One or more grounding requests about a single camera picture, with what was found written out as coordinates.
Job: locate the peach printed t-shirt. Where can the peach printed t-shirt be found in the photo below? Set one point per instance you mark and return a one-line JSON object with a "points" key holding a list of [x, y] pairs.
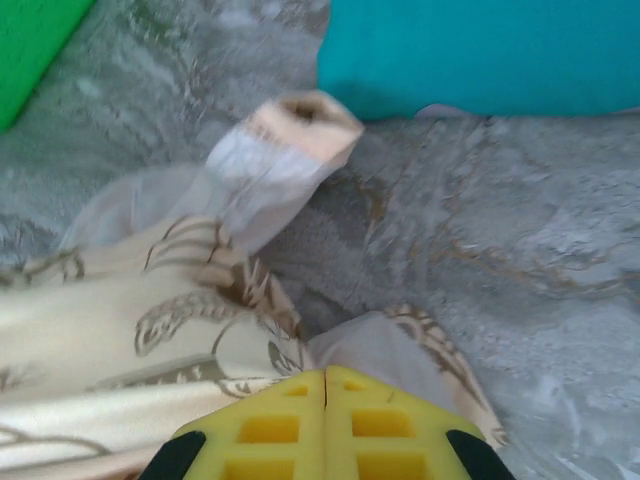
{"points": [[100, 310]]}

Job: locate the teal folded t-shirt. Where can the teal folded t-shirt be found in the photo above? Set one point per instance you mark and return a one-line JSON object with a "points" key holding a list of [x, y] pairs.
{"points": [[475, 50]]}

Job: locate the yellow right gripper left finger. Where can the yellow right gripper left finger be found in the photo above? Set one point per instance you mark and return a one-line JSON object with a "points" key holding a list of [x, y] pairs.
{"points": [[270, 440]]}

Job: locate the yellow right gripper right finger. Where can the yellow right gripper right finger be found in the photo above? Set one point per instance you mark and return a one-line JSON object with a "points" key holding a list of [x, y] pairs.
{"points": [[390, 440]]}

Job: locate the green plastic basket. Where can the green plastic basket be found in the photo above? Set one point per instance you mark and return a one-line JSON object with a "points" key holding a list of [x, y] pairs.
{"points": [[25, 50]]}

